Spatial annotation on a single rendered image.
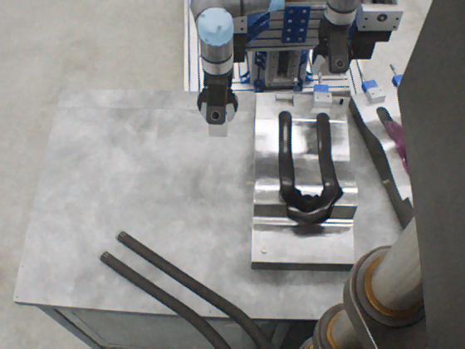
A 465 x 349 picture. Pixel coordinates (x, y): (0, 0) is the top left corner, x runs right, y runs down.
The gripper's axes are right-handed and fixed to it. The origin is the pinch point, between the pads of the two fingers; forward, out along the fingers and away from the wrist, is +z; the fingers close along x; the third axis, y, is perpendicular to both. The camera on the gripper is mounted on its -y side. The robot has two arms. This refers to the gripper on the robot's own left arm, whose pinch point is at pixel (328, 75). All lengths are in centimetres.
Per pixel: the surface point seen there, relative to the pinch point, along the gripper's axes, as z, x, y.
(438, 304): -82, 11, -85
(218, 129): 6.5, 28.9, -14.7
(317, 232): 14.8, 2.5, -39.6
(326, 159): 12.7, -0.4, -19.0
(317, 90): 10.4, 1.4, 2.5
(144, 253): 15, 46, -47
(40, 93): 101, 131, 69
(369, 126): 14.8, -14.0, -6.2
